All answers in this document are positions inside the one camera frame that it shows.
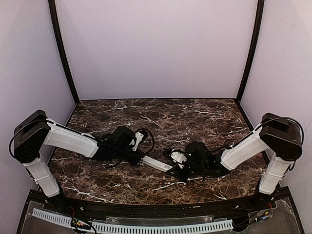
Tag white remote control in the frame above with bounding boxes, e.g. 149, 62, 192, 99
142, 156, 172, 172

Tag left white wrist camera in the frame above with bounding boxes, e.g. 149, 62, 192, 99
130, 132, 144, 152

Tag black frame post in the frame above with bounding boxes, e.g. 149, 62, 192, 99
48, 0, 80, 105
236, 0, 265, 103

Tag right white cable duct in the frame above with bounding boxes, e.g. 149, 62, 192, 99
92, 220, 234, 234

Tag white cable duct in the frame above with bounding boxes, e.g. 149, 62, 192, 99
32, 208, 72, 228
92, 220, 234, 234

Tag left black frame post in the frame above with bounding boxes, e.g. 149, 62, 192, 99
48, 0, 80, 105

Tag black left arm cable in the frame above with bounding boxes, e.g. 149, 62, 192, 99
104, 128, 155, 169

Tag right black frame post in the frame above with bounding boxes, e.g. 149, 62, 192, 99
236, 0, 265, 103

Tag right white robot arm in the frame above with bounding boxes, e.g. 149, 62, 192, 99
163, 113, 304, 200

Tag black front rail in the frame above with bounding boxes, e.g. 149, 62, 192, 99
57, 198, 252, 219

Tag left white cable duct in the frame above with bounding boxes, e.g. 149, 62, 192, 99
32, 208, 72, 228

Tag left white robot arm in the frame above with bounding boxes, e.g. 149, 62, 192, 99
9, 110, 148, 198

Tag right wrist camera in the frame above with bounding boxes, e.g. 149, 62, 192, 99
163, 149, 188, 169

